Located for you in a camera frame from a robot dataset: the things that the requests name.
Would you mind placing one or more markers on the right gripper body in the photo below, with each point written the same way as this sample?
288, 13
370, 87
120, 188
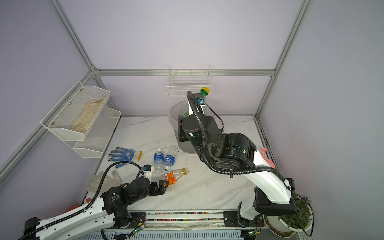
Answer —
181, 134

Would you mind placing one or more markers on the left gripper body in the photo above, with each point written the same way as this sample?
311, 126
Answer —
153, 190

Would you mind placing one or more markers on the yellow-cap clear bottle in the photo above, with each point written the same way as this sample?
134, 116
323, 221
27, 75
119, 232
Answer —
173, 176

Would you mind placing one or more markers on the capless blue label bottle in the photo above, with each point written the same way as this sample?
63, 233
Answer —
170, 158

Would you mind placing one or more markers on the white-cap blue label bottle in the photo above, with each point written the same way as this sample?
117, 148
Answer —
159, 159

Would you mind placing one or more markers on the green plastic bottle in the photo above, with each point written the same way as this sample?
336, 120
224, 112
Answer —
205, 91

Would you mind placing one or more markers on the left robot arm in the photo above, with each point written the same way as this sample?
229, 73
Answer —
110, 210

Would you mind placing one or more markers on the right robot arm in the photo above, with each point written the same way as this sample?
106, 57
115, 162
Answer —
235, 154

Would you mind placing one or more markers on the grey mesh waste bin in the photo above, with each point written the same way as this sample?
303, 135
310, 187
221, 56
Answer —
186, 146

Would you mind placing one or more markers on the clear plastic bin liner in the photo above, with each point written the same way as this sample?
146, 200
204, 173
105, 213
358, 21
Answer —
179, 111

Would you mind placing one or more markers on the blue dotted work glove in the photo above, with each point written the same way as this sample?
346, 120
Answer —
125, 155

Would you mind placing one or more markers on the orange rubber glove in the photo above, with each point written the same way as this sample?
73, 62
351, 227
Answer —
76, 206

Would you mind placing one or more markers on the white mesh lower shelf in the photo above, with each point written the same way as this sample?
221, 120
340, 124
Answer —
99, 135

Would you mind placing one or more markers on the white mesh shelf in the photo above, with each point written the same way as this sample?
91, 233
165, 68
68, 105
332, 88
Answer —
99, 135
61, 117

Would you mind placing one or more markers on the pink watering can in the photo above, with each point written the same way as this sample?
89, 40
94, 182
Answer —
265, 157

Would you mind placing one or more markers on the beige cloth in shelf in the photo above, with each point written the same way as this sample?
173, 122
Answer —
83, 122

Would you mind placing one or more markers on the white mesh upper shelf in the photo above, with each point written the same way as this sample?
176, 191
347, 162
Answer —
61, 117

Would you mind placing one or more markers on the potted green plant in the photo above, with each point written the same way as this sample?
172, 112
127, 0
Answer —
300, 224

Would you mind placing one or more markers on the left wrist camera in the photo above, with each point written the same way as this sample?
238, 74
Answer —
148, 171

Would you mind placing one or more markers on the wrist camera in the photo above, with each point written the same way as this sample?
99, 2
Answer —
196, 100
148, 171

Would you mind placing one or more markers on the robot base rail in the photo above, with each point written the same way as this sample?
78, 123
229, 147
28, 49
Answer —
182, 219

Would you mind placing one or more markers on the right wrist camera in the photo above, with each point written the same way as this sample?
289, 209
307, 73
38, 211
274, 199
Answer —
196, 100

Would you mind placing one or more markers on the white wire wall basket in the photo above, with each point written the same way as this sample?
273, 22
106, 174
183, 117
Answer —
184, 78

